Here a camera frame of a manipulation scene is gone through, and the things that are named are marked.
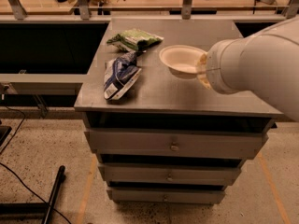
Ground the white paper bowl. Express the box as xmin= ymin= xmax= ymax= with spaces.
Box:
xmin=159 ymin=45 xmax=206 ymax=75

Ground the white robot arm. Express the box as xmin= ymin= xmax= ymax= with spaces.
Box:
xmin=196 ymin=17 xmax=299 ymax=121

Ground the green chip bag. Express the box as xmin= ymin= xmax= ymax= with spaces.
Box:
xmin=107 ymin=28 xmax=164 ymax=51

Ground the blue chip bag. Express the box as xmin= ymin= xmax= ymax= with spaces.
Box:
xmin=104 ymin=51 xmax=142 ymax=100

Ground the top grey drawer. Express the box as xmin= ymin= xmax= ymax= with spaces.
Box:
xmin=88 ymin=129 xmax=268 ymax=160

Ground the grey drawer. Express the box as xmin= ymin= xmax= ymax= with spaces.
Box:
xmin=107 ymin=188 xmax=225 ymax=204
xmin=88 ymin=129 xmax=268 ymax=160
xmin=99 ymin=163 xmax=241 ymax=186

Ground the grey drawer cabinet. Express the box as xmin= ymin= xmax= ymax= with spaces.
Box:
xmin=75 ymin=18 xmax=281 ymax=192

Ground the grey metal railing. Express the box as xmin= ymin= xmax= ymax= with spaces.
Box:
xmin=0 ymin=0 xmax=299 ymax=22

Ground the middle grey drawer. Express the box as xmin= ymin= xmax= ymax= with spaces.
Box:
xmin=99 ymin=163 xmax=241 ymax=186

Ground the bottom grey drawer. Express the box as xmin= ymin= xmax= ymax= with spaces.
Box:
xmin=107 ymin=188 xmax=225 ymax=204

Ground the black floor stand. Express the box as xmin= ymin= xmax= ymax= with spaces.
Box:
xmin=0 ymin=165 xmax=65 ymax=224

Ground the black floor cable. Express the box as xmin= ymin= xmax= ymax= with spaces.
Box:
xmin=0 ymin=105 xmax=73 ymax=224

